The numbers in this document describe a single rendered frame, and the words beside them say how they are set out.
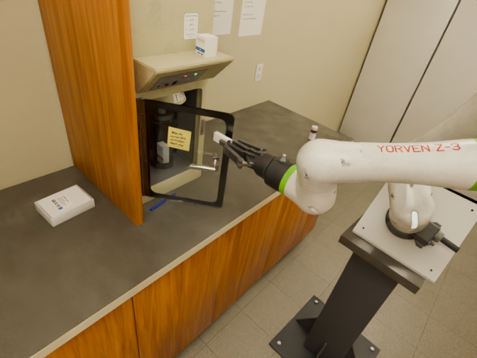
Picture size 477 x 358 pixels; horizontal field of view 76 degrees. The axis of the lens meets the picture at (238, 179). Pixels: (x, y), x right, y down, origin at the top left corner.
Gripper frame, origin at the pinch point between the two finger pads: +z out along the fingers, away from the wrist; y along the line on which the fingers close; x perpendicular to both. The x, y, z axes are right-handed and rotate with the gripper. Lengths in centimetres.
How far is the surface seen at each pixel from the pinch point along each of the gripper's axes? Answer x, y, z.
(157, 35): -25.5, 6.0, 25.3
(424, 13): -26, -296, 26
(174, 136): 3.4, 7.6, 14.7
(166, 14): -31.1, 2.6, 25.3
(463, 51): -4, -296, -19
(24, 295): 37, 61, 14
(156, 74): -18.8, 14.6, 14.1
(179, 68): -19.4, 6.9, 13.8
